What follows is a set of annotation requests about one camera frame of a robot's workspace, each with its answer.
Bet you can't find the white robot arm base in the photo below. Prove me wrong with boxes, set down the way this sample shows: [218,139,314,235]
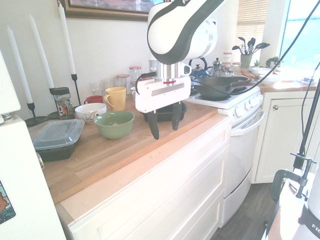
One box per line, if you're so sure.
[278,159,320,240]

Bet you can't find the black metal clamp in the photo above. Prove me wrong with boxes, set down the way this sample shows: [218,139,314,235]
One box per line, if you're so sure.
[270,150,318,204]

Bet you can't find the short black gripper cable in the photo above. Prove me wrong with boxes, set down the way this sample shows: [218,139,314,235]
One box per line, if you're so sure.
[135,71,156,96]

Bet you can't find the clear plastic container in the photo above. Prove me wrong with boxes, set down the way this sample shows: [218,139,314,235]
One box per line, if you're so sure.
[27,122,51,138]

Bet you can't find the clear drinking glass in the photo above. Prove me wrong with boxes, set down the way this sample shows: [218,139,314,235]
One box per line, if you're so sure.
[88,81,104,97]
[100,78,115,90]

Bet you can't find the white drawer cabinet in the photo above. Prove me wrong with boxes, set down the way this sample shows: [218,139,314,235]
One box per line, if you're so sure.
[67,117,234,240]

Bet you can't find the spice jar with black lid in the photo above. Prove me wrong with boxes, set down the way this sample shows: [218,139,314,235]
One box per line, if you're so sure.
[52,86,76,121]

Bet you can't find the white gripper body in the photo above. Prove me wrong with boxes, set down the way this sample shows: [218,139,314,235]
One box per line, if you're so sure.
[134,75,193,113]

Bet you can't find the black camera stand pole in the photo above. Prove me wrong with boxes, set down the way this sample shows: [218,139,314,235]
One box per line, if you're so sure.
[293,62,320,171]

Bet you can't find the long black cable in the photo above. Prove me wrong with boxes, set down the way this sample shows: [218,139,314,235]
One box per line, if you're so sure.
[231,0,320,88]

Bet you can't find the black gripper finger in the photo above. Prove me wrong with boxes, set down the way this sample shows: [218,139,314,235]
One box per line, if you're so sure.
[171,100,185,132]
[147,109,160,141]

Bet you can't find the colourful fridge magnet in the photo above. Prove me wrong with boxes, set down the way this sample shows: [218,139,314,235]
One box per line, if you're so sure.
[0,179,17,225]

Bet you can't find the white stove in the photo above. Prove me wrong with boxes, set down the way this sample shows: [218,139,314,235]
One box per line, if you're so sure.
[184,84,266,229]

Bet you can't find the tall white candle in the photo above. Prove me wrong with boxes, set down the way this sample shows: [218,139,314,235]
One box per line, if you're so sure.
[57,1,77,75]
[6,24,34,105]
[28,13,55,89]

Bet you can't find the white door cabinet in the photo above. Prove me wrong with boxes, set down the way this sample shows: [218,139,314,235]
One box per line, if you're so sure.
[249,90,319,185]

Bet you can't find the glass french press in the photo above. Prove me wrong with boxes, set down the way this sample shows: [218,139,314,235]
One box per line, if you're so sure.
[212,57,224,77]

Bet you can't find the window blinds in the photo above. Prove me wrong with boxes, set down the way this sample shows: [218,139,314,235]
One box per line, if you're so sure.
[236,0,269,43]

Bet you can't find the green ceramic bowl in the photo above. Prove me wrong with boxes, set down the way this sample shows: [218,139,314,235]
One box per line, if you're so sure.
[93,110,136,140]

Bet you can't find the black container with clear lid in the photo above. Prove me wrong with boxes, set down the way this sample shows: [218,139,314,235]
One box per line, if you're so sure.
[31,118,86,163]

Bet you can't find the red mug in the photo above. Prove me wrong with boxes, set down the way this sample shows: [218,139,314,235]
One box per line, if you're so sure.
[83,95,105,105]

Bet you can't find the small potted green plant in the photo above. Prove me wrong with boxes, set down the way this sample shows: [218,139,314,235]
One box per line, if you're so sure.
[265,56,284,70]

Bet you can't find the blue kettle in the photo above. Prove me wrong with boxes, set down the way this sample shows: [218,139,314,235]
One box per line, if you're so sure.
[188,56,211,78]

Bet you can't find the yellow mug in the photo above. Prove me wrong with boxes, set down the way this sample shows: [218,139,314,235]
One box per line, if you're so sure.
[103,86,127,112]

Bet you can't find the black wok with wooden handle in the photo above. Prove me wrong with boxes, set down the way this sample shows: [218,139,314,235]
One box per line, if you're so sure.
[191,76,259,100]

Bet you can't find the open black plastic box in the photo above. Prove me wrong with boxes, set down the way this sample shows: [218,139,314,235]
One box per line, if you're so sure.
[139,101,189,123]

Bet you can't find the glass jar with checkered lid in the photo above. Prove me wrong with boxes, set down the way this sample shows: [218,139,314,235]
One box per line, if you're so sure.
[128,65,143,84]
[116,74,131,89]
[222,51,234,64]

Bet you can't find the white bowl with swirl pattern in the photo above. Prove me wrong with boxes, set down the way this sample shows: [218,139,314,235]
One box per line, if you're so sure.
[74,102,108,125]

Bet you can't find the green utensil crock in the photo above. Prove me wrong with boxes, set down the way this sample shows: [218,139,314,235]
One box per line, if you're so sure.
[240,54,253,69]

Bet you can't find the white serving bowl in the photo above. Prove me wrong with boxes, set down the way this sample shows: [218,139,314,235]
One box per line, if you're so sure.
[250,66,274,77]
[258,74,283,86]

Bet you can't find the wooden picture frame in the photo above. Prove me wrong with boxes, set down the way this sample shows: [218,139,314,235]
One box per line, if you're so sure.
[61,0,157,22]

